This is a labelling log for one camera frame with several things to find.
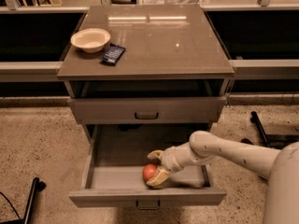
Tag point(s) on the white paper bowl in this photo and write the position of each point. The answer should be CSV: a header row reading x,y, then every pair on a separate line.
x,y
90,40

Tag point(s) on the blue snack packet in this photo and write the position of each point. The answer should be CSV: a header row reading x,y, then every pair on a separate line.
x,y
113,54

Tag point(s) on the black stand leg left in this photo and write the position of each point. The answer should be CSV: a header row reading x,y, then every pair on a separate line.
x,y
36,187

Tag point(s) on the red apple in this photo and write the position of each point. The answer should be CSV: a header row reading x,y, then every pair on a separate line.
x,y
149,171

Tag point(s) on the closed grey top drawer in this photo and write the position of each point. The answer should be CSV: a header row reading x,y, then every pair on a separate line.
x,y
147,110

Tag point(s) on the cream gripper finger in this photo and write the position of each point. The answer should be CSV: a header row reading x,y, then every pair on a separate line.
x,y
160,176
156,154

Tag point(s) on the black stand leg right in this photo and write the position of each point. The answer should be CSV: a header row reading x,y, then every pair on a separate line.
x,y
278,141

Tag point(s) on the grey drawer cabinet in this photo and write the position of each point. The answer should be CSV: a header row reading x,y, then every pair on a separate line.
x,y
171,51

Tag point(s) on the open grey middle drawer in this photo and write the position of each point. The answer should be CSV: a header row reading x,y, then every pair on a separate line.
x,y
113,173

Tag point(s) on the metal railing beam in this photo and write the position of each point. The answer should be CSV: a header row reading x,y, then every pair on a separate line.
x,y
244,69

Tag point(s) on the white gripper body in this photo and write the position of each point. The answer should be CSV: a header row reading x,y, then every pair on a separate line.
x,y
168,160

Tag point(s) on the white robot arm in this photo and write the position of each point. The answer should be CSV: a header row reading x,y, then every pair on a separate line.
x,y
280,167

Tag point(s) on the black shoe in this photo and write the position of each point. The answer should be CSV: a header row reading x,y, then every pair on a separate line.
x,y
246,141

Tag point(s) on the black stand leg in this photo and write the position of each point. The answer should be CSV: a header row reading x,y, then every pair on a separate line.
x,y
278,141
36,187

